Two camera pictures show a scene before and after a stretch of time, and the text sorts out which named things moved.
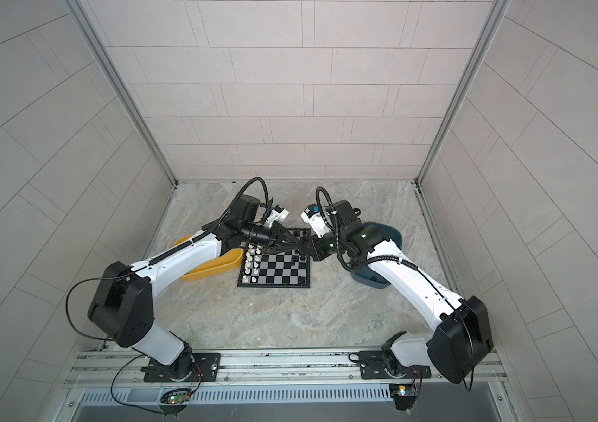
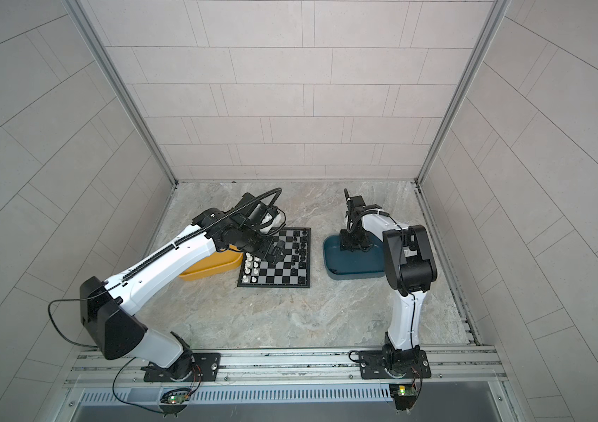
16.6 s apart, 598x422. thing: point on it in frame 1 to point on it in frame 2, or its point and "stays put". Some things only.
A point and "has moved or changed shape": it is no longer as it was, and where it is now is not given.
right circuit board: [404, 396] stays put
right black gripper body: [325, 246] to [355, 239]
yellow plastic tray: [224, 262] stays put
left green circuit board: [178, 396] stays put
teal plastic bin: [369, 277] has moved or changed shape
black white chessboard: [280, 269] stays put
